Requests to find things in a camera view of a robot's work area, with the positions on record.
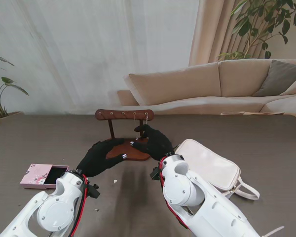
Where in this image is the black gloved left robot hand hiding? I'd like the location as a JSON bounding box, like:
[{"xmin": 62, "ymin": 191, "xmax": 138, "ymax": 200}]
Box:
[{"xmin": 75, "ymin": 138, "xmax": 128, "ymax": 178}]

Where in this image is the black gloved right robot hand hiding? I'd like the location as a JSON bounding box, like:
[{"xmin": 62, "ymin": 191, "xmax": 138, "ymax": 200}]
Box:
[{"xmin": 130, "ymin": 124, "xmax": 175, "ymax": 161}]

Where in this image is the brown wooden necklace stand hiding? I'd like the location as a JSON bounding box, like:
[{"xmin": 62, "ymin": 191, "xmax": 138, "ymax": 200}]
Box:
[{"xmin": 95, "ymin": 108, "xmax": 155, "ymax": 161}]

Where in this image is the white leather handbag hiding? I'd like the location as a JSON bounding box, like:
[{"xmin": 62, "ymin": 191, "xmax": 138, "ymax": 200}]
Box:
[{"xmin": 174, "ymin": 138, "xmax": 260, "ymax": 200}]

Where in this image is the pink floral jewelry box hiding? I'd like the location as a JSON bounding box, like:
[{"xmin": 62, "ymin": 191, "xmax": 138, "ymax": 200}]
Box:
[{"xmin": 19, "ymin": 162, "xmax": 70, "ymax": 190}]

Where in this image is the beige sofa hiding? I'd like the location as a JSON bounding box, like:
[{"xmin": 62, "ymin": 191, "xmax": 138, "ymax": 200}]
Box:
[{"xmin": 117, "ymin": 58, "xmax": 296, "ymax": 121}]

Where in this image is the potted broad-leaf plant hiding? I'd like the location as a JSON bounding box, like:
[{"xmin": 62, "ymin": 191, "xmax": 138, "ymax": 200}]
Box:
[{"xmin": 0, "ymin": 51, "xmax": 30, "ymax": 125}]

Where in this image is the white sheer curtain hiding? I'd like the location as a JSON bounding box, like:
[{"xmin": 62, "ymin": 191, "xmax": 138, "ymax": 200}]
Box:
[{"xmin": 0, "ymin": 0, "xmax": 200, "ymax": 116}]

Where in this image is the beige curtain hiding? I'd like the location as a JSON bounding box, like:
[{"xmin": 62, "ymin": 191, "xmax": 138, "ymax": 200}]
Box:
[{"xmin": 188, "ymin": 0, "xmax": 296, "ymax": 67}]

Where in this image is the grey sofa cushion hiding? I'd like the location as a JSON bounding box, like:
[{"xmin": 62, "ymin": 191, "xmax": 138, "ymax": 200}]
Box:
[{"xmin": 253, "ymin": 59, "xmax": 296, "ymax": 97}]

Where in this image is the tall dark-leaved house plant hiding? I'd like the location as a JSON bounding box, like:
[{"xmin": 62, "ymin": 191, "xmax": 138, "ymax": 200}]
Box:
[{"xmin": 217, "ymin": 0, "xmax": 296, "ymax": 62}]

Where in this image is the white zip tie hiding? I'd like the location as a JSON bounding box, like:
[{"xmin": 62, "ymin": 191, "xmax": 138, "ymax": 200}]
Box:
[{"xmin": 260, "ymin": 225, "xmax": 285, "ymax": 237}]

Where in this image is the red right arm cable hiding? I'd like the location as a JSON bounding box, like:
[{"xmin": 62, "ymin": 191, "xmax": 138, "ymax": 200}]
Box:
[{"xmin": 158, "ymin": 157, "xmax": 189, "ymax": 232}]

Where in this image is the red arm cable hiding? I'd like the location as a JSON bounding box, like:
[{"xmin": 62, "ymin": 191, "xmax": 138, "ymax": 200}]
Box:
[
  {"xmin": 71, "ymin": 174, "xmax": 89, "ymax": 237},
  {"xmin": 158, "ymin": 157, "xmax": 189, "ymax": 232}
]

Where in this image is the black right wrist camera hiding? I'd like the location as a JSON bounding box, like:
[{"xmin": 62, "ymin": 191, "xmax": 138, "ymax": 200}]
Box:
[{"xmin": 149, "ymin": 166, "xmax": 162, "ymax": 180}]

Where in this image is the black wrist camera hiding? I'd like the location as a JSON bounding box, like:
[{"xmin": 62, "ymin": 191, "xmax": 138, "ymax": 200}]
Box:
[
  {"xmin": 149, "ymin": 166, "xmax": 162, "ymax": 180},
  {"xmin": 85, "ymin": 182, "xmax": 101, "ymax": 199}
]

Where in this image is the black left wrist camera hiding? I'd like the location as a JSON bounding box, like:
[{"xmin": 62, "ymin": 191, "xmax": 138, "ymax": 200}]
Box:
[{"xmin": 85, "ymin": 182, "xmax": 101, "ymax": 199}]

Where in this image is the red left arm cable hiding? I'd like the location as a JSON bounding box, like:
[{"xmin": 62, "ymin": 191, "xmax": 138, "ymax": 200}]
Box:
[{"xmin": 71, "ymin": 174, "xmax": 89, "ymax": 237}]

